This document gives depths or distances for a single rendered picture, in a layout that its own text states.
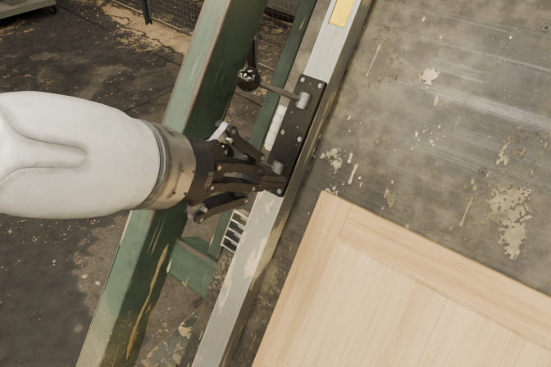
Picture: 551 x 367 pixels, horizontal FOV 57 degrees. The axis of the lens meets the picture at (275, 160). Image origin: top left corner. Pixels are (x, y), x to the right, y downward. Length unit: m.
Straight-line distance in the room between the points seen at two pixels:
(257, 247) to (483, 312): 0.36
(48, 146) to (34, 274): 2.34
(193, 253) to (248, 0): 0.50
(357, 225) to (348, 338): 0.17
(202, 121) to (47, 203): 0.60
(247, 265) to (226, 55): 0.39
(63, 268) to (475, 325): 2.20
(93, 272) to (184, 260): 1.60
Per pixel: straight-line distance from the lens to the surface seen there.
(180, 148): 0.52
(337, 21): 0.85
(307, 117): 0.82
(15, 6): 5.60
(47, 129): 0.41
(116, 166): 0.44
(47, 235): 2.91
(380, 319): 0.82
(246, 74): 0.76
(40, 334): 2.49
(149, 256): 1.05
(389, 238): 0.79
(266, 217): 0.86
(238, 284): 0.90
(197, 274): 1.04
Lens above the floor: 1.89
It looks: 37 degrees down
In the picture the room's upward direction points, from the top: straight up
